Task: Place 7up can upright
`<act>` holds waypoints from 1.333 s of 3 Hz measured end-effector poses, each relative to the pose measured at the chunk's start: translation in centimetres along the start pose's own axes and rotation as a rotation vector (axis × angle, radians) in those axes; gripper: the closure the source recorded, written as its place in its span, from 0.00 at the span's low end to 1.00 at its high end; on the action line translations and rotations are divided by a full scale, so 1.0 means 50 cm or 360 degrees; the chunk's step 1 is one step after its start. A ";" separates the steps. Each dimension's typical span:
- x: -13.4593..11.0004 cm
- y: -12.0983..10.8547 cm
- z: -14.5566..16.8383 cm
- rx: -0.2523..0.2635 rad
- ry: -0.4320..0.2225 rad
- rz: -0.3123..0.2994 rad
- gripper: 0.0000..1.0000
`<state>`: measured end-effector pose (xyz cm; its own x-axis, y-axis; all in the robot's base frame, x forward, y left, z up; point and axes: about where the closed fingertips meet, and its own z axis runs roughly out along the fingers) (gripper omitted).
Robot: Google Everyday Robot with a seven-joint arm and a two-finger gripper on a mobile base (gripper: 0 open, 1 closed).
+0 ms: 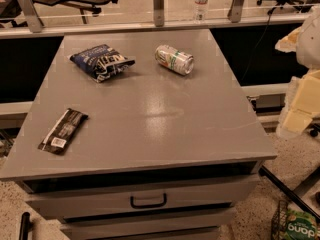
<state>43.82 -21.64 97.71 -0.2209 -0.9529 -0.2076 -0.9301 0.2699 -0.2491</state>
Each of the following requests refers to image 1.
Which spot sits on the grey drawer cabinet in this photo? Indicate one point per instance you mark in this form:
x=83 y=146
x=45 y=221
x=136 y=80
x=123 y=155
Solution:
x=149 y=131

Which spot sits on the black wire basket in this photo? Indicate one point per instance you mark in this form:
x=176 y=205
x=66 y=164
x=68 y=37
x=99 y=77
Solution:
x=278 y=222

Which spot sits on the black snack bar wrapper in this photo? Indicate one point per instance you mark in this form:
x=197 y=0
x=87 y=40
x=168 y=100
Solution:
x=61 y=135

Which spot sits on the clear plastic water bottle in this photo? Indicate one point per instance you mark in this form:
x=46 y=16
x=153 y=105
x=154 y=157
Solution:
x=200 y=9

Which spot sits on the black bar lower left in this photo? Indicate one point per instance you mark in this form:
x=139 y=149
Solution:
x=25 y=226

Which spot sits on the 7up soda can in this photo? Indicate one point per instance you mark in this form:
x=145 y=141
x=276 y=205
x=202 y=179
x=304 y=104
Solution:
x=174 y=60

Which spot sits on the black drawer handle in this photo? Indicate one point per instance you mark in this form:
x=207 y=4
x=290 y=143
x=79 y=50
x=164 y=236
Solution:
x=148 y=202

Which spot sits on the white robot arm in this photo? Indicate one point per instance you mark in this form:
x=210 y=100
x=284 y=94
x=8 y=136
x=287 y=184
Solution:
x=302 y=99

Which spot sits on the blue chip bag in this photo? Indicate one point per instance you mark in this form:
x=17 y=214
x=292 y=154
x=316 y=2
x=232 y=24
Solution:
x=101 y=62

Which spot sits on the metal railing frame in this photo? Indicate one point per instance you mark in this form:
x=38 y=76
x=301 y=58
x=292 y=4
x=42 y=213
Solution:
x=127 y=15

